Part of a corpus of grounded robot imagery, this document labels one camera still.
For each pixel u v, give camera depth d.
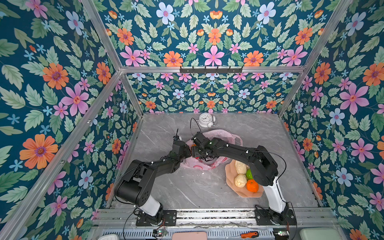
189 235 0.68
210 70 0.93
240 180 0.80
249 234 0.69
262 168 0.52
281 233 0.70
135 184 0.46
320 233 0.67
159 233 0.70
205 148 0.69
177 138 0.85
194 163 0.86
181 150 0.73
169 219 0.73
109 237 0.67
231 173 0.86
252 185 0.78
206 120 1.11
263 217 0.73
